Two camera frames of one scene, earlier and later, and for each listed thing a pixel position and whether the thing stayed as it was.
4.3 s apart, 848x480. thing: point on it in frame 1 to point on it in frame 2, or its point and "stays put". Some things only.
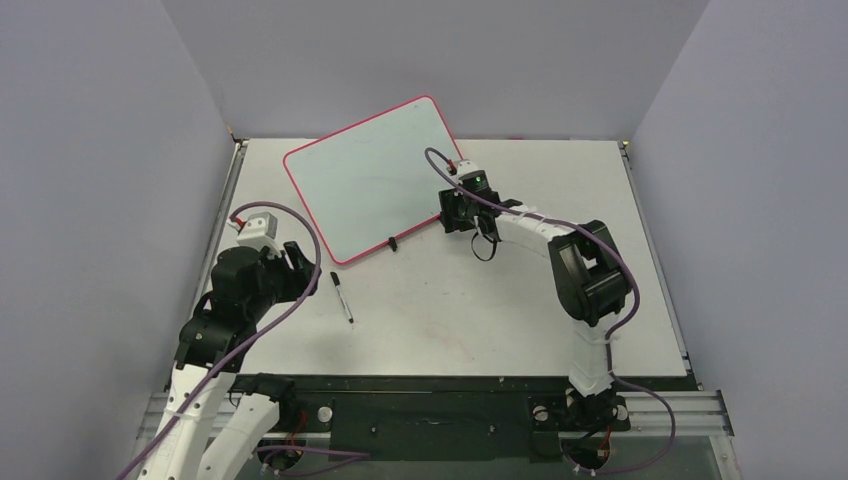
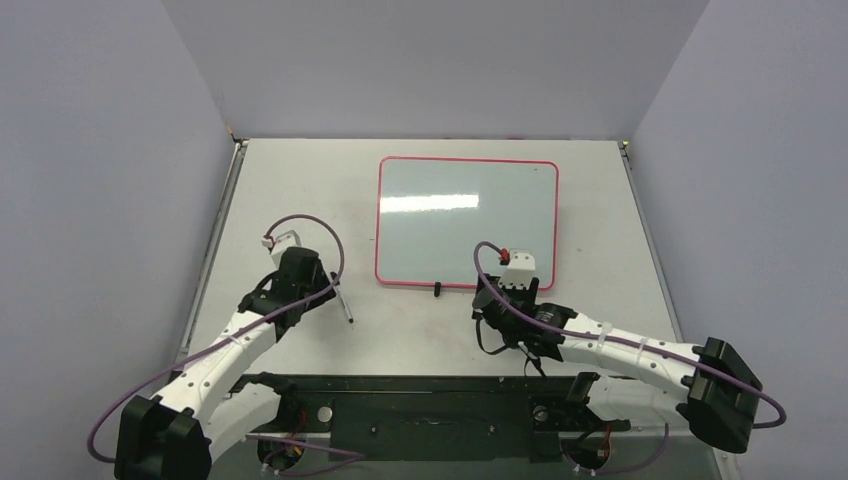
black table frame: (490, 418) stays put
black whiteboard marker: (336, 282) stays put
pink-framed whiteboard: (371, 180) to (433, 212)
